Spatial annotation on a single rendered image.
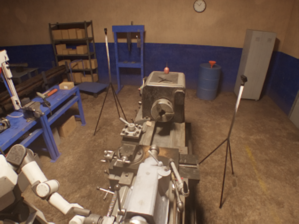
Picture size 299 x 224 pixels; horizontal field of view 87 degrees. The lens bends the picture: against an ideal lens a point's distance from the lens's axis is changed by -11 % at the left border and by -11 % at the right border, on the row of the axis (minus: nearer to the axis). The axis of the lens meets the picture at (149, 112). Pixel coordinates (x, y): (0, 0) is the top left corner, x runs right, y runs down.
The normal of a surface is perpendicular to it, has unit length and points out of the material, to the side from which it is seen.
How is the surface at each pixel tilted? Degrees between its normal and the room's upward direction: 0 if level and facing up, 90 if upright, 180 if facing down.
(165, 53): 90
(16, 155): 38
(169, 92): 90
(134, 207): 0
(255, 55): 90
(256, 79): 90
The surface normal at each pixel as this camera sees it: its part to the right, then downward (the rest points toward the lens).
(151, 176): 0.00, -0.87
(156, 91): -0.16, 0.49
